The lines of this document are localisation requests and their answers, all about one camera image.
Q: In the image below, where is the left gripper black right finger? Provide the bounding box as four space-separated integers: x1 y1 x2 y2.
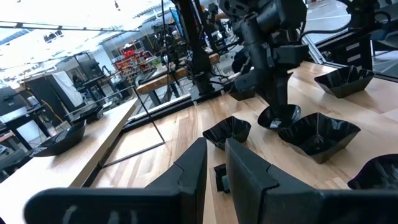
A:
224 138 398 224

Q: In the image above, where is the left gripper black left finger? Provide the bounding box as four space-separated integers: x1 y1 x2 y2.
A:
24 137 208 224

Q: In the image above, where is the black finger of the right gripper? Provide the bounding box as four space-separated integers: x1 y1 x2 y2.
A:
279 70 295 110
266 74 280 115

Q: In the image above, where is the black round faceted bowl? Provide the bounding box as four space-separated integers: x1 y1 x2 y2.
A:
257 103 302 132

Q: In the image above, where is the black square flared bowl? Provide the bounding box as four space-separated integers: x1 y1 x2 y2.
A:
313 65 376 99
277 112 362 165
229 88 257 101

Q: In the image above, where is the small black clip piece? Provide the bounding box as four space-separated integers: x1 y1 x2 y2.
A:
213 163 231 194

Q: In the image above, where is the black wavy-rim bowl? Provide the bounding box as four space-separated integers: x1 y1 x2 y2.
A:
202 116 252 151

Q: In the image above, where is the black oval bowl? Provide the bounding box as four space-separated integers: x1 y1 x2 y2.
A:
30 119 87 158

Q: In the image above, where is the black labelled equipment box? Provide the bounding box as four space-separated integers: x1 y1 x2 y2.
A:
316 29 374 72

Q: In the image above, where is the black metal shelf leg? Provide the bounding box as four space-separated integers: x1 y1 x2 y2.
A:
63 84 167 168

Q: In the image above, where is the brown wooden side table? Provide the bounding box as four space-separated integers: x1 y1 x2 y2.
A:
136 52 221 96

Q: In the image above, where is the black rounded glossy bowl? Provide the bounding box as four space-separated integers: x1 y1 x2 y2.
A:
347 153 398 191

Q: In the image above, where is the red parts bin rack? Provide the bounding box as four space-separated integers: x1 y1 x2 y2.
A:
113 49 154 79

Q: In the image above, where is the black cabinet with white sheet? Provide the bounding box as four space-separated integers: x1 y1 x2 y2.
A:
24 70 86 127

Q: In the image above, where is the black desk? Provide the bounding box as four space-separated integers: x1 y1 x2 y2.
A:
0 85 52 152

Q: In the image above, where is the overhead frame bar with lights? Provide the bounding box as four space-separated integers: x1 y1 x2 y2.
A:
0 20 141 33

